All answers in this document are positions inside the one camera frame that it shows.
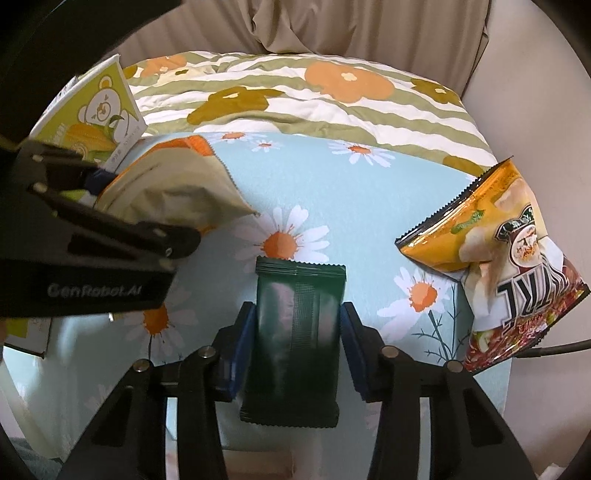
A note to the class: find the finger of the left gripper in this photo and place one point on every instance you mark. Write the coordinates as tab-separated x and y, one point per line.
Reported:
99	180
172	242

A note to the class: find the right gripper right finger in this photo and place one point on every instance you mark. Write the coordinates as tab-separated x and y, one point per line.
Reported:
469	438

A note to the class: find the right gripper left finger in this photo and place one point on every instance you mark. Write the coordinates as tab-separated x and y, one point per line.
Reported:
126	437

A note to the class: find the orange cream snack bag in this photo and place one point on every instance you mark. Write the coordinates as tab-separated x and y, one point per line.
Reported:
179	182

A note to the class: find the orange red chip bag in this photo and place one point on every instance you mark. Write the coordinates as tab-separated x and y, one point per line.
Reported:
517	281

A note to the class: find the dark green snack pack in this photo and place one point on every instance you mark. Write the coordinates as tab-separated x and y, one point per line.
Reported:
294	370

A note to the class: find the green cardboard box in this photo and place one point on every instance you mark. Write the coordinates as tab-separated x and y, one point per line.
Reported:
96	117

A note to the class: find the black floor lamp stand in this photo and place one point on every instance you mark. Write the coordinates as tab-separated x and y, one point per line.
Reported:
555	350

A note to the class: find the floral striped quilt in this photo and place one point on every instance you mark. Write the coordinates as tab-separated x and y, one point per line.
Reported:
371	112

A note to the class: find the blue daisy tablecloth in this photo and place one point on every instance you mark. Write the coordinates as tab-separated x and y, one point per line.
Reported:
314	200

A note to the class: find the beige curtain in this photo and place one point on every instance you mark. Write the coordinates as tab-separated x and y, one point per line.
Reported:
441	40

